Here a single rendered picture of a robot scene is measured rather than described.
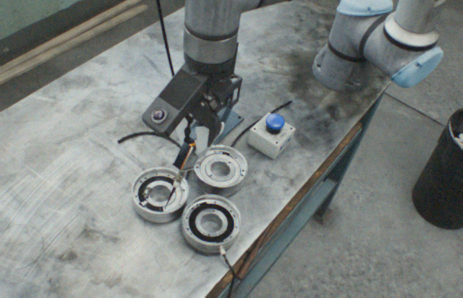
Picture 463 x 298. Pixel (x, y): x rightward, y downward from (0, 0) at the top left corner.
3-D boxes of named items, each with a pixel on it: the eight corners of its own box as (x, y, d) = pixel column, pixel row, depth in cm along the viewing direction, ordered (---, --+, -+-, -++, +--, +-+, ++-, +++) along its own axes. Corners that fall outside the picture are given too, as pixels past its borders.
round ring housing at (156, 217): (155, 236, 83) (155, 224, 80) (121, 198, 87) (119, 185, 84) (199, 205, 88) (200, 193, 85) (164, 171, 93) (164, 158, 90)
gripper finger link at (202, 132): (228, 148, 82) (231, 108, 76) (207, 168, 79) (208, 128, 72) (215, 140, 84) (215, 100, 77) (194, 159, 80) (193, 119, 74)
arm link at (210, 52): (216, 48, 60) (168, 22, 62) (213, 76, 63) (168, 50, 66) (249, 25, 64) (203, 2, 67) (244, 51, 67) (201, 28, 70)
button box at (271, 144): (273, 160, 98) (278, 145, 94) (247, 143, 100) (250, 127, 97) (294, 139, 103) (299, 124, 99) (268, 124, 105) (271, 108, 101)
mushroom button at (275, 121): (273, 145, 97) (278, 129, 94) (258, 135, 99) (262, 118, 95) (283, 134, 100) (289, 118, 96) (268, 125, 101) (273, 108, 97)
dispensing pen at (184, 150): (153, 205, 82) (191, 122, 77) (165, 200, 86) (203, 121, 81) (162, 212, 81) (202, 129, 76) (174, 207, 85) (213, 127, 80)
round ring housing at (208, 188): (237, 205, 89) (240, 193, 86) (185, 190, 90) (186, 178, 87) (249, 165, 96) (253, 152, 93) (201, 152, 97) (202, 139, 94)
